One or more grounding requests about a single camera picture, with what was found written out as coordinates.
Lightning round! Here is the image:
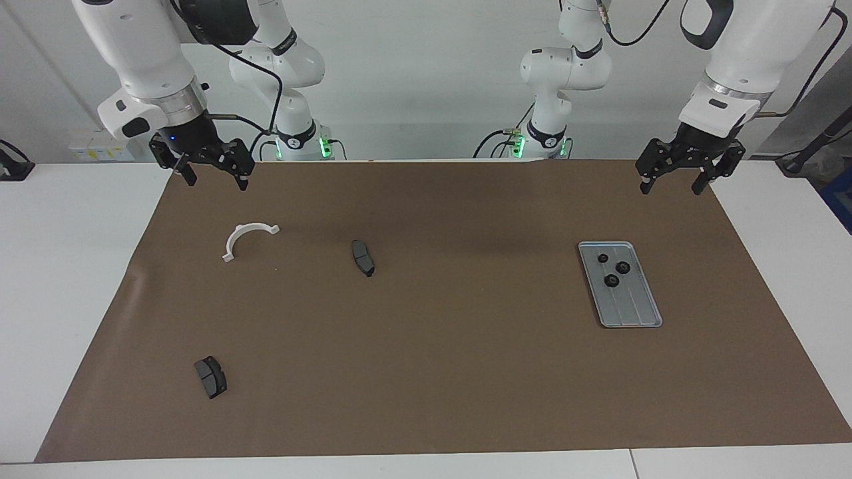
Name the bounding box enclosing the black right base cable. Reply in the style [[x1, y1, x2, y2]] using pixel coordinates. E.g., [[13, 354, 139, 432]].
[[248, 130, 280, 162]]

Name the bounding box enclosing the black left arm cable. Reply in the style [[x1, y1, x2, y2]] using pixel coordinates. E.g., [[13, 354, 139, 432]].
[[596, 0, 849, 120]]

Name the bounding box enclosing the black clamp device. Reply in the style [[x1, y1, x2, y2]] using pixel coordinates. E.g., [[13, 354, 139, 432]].
[[0, 138, 36, 182]]

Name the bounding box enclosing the silver metal tray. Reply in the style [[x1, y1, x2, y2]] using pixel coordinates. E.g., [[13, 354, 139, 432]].
[[578, 241, 664, 329]]

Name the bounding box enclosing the brown table mat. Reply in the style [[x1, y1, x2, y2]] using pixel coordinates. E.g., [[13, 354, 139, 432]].
[[35, 160, 852, 464]]

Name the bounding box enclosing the blue box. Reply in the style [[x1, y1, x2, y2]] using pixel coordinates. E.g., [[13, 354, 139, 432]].
[[820, 166, 852, 235]]

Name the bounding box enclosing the white curved plastic bracket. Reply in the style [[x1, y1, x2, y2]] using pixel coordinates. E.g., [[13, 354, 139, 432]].
[[222, 223, 281, 263]]

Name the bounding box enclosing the dark grey brake pad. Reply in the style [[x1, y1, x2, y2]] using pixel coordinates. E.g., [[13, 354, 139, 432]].
[[194, 357, 228, 400], [351, 240, 375, 277]]

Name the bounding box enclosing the black left base cable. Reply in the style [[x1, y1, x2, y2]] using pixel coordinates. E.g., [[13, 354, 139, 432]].
[[474, 103, 536, 159]]

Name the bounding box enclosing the black stand pole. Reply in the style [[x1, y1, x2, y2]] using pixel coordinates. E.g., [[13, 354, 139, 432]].
[[775, 106, 852, 175]]

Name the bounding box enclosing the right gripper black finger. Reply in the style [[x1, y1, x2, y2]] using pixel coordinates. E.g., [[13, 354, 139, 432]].
[[150, 133, 198, 187], [213, 140, 255, 192]]

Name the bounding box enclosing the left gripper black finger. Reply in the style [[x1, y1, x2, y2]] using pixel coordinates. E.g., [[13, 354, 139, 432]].
[[634, 138, 686, 196], [691, 141, 746, 196]]

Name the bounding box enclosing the black base cable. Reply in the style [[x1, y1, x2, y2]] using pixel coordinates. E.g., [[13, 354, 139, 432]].
[[474, 103, 536, 159], [248, 130, 280, 162]]

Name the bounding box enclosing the white wall socket box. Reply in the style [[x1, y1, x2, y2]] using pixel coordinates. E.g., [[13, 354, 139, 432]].
[[69, 130, 136, 162]]

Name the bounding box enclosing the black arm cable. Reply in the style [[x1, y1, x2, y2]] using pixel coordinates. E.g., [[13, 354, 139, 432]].
[[170, 0, 287, 134], [596, 0, 849, 120]]

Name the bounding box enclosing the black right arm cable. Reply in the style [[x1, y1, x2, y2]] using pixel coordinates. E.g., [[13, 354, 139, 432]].
[[170, 0, 287, 134]]

